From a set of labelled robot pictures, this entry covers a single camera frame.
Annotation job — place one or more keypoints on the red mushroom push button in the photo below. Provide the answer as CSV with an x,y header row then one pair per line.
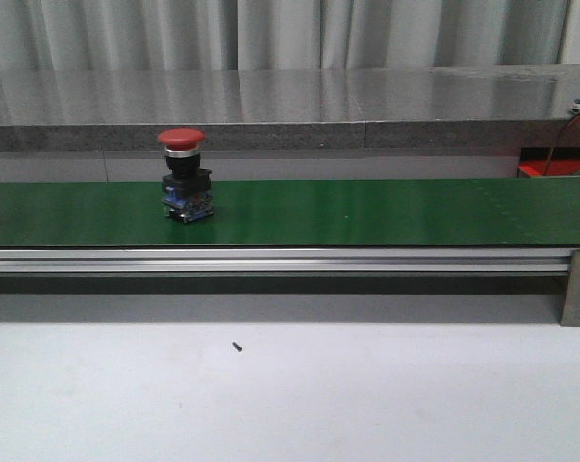
x,y
187,189

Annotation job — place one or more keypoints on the grey pleated curtain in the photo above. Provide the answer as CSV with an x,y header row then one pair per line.
x,y
254,35

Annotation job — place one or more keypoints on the green conveyor belt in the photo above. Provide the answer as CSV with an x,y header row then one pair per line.
x,y
436,212

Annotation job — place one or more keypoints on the aluminium conveyor frame rail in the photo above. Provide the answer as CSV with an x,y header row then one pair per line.
x,y
253,259

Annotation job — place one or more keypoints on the grey stone shelf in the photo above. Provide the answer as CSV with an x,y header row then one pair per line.
x,y
442,107

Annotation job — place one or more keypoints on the red plastic bin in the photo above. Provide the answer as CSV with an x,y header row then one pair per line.
x,y
534,162

